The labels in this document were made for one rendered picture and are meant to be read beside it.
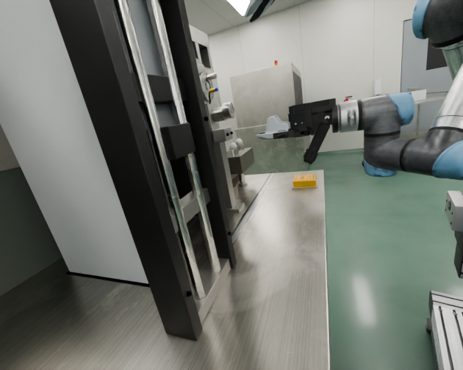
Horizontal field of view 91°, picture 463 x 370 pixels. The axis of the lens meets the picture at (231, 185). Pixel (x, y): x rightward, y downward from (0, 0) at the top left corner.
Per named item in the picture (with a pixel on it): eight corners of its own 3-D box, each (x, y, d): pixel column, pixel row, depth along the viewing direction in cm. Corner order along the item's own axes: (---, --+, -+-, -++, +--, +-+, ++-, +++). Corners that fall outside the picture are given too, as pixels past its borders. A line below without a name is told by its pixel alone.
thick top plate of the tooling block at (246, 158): (242, 173, 77) (239, 156, 75) (151, 180, 93) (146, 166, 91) (254, 161, 91) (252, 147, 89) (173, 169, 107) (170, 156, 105)
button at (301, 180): (315, 187, 73) (315, 180, 72) (293, 188, 75) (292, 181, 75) (316, 180, 79) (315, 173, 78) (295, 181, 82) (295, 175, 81)
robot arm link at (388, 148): (397, 183, 51) (400, 135, 48) (356, 174, 62) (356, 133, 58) (421, 175, 54) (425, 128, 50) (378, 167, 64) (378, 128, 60)
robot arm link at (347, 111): (354, 128, 61) (359, 133, 54) (336, 131, 63) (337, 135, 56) (353, 99, 59) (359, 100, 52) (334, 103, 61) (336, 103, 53)
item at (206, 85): (203, 99, 58) (198, 67, 57) (197, 100, 59) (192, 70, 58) (216, 102, 65) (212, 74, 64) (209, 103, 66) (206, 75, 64)
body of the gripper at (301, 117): (289, 106, 65) (335, 98, 60) (292, 136, 67) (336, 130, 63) (285, 106, 58) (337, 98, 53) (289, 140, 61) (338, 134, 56)
